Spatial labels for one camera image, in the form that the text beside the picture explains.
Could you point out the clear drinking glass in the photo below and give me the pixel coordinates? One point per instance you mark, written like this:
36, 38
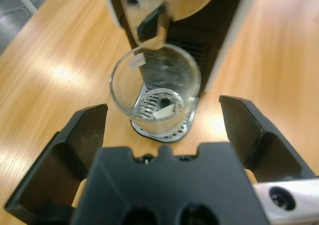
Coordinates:
124, 97

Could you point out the metal drip tray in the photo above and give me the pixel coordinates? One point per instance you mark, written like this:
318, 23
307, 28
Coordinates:
179, 134

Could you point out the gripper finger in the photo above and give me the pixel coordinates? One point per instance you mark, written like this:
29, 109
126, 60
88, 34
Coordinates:
57, 165
259, 147

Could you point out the white coffee machine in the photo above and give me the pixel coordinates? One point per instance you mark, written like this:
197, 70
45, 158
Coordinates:
214, 23

